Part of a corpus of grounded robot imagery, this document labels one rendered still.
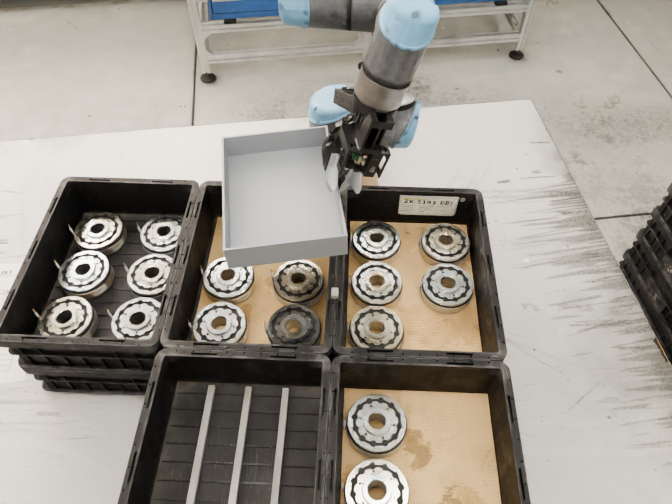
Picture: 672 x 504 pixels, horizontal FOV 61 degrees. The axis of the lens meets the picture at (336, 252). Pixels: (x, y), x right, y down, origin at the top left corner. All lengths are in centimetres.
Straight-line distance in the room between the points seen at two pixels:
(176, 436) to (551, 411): 73
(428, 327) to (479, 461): 26
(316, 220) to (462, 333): 37
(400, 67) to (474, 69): 243
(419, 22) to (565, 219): 90
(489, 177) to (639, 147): 151
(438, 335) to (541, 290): 36
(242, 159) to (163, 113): 189
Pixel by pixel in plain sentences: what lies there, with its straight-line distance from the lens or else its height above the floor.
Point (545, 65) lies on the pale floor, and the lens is 337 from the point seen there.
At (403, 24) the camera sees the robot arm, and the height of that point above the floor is 140.
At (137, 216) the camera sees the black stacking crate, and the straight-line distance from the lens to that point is 136.
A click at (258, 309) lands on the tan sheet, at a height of 83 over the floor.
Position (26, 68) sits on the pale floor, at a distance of 356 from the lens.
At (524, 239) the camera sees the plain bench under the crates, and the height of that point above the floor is 70.
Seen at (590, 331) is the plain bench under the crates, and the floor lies 70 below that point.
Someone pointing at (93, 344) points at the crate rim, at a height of 93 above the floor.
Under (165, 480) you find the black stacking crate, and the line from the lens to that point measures 105.
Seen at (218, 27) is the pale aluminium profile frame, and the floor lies 29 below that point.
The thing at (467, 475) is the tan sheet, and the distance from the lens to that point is 103.
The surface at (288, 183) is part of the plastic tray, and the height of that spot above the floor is 105.
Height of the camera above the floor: 180
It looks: 53 degrees down
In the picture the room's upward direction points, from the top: straight up
